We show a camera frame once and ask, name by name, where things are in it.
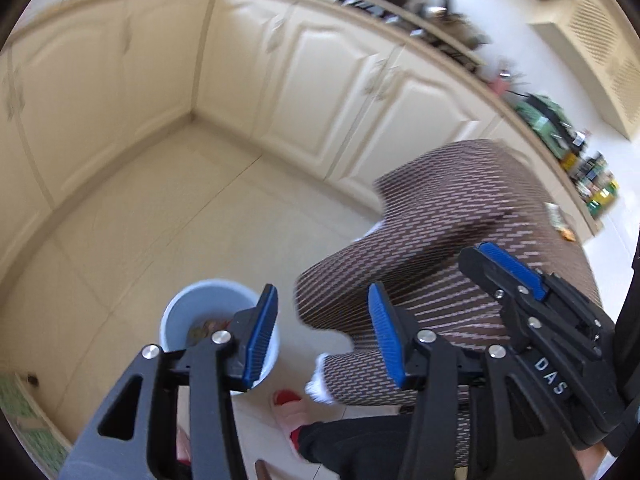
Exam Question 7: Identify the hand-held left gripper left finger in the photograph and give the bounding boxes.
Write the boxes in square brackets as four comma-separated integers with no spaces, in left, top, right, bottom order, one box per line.
[60,283,279,480]

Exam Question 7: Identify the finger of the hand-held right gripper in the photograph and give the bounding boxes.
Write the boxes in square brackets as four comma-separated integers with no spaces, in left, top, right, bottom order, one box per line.
[537,270,618,343]
[458,242,551,356]

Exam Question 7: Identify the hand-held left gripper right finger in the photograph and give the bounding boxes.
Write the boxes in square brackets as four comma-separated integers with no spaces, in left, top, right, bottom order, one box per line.
[367,282,583,480]

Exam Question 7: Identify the pale blue plastic bucket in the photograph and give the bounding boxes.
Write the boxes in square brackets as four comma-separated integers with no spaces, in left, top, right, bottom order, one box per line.
[160,278,281,397]

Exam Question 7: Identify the clear plastic wrapper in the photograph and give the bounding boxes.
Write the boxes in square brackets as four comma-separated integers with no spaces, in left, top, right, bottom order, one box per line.
[187,316,233,347]

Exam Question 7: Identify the pink slipper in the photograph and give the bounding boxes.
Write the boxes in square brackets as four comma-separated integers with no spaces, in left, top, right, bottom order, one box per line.
[270,389,321,456]

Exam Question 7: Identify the black cloth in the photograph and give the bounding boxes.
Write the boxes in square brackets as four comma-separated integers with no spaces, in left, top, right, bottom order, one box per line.
[297,415,416,480]

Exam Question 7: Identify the group of jars and bottles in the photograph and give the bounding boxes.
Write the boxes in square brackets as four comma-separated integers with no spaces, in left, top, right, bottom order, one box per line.
[560,150,621,217]

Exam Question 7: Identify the green packets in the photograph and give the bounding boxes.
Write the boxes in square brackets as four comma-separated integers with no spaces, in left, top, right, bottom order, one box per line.
[515,92,576,157]

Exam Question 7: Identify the cream kitchen cabinets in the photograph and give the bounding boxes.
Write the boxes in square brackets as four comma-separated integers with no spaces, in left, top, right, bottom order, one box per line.
[0,0,506,241]
[0,0,603,238]

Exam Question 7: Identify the green floor mat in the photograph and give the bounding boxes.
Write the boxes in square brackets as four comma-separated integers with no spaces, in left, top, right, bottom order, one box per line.
[0,370,67,467]

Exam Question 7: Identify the black gas stove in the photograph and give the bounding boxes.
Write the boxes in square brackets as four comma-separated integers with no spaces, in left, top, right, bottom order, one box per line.
[340,0,483,71]

